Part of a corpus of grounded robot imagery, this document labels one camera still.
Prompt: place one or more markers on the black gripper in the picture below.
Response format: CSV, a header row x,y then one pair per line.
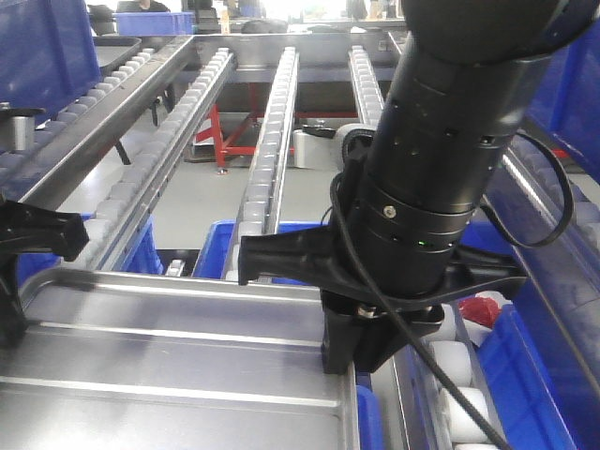
x,y
357,333

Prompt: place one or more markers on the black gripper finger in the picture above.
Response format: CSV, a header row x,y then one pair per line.
x,y
29,229

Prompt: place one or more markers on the silver ribbed metal tray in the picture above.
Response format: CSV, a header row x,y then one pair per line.
x,y
124,361

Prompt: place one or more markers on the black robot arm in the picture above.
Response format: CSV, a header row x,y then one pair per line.
x,y
461,32

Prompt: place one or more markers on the dark grey tray far left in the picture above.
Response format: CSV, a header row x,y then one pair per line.
x,y
114,51

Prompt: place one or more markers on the middle roller track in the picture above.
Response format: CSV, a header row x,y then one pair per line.
x,y
259,209

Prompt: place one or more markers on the far left roller track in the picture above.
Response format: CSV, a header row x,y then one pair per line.
x,y
22,139

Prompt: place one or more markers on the blue bin upper left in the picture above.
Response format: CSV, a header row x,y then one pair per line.
x,y
48,57

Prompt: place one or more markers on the red crumpled bag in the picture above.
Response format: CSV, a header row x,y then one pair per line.
x,y
482,310

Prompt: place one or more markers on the blue bin lower middle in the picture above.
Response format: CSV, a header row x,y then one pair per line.
x,y
210,264

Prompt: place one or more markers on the blue crate in background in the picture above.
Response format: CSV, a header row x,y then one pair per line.
x,y
140,24

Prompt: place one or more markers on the blue bin lower right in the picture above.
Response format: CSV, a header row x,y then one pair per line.
x,y
541,359

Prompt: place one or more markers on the blue bin upper right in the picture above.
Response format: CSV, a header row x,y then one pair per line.
x,y
566,105

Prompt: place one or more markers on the left steel divider rail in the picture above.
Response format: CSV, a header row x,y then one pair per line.
x,y
60,166

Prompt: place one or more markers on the red metal frame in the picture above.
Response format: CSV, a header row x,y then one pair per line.
x,y
233,125

